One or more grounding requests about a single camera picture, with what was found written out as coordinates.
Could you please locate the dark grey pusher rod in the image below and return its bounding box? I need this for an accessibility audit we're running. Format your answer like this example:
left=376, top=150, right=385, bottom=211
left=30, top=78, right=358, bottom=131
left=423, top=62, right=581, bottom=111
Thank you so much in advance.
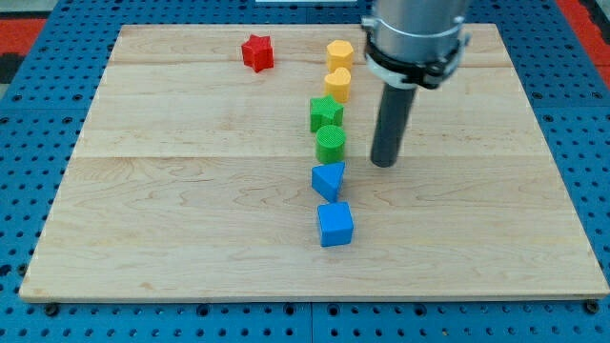
left=371, top=84, right=417, bottom=168

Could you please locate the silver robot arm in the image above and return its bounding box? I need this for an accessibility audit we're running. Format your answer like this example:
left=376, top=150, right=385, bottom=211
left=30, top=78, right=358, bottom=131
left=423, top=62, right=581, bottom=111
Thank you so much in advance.
left=361, top=0, right=470, bottom=168

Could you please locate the yellow heart block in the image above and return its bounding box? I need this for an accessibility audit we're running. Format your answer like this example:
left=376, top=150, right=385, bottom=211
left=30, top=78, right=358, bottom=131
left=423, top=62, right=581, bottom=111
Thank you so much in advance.
left=324, top=67, right=352, bottom=103

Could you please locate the yellow hexagon block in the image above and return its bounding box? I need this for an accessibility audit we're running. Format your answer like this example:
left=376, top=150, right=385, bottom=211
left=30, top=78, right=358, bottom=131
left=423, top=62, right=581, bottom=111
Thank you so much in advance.
left=326, top=40, right=355, bottom=72

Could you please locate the green star block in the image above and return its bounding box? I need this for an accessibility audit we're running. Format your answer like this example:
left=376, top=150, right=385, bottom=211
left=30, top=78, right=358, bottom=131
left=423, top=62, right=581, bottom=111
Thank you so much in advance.
left=310, top=95, right=344, bottom=132

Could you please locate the green cylinder block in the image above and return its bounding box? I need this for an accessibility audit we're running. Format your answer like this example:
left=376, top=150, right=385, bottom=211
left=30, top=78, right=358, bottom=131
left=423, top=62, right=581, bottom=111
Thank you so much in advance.
left=315, top=125, right=346, bottom=164

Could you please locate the blue triangle block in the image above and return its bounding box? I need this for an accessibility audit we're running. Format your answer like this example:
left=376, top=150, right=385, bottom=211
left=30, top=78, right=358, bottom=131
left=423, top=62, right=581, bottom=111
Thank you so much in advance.
left=312, top=162, right=345, bottom=203

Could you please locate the blue cube block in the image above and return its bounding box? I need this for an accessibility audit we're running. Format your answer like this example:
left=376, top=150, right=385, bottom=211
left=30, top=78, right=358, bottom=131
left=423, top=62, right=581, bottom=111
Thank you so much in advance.
left=317, top=202, right=354, bottom=247

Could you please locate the red star block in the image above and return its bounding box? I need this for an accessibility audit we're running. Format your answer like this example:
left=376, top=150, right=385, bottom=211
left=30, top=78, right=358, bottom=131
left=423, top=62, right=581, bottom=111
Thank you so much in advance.
left=241, top=34, right=275, bottom=72

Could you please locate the wooden board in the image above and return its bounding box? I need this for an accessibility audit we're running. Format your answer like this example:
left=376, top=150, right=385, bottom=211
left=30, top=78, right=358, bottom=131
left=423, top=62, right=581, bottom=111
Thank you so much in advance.
left=19, top=24, right=609, bottom=303

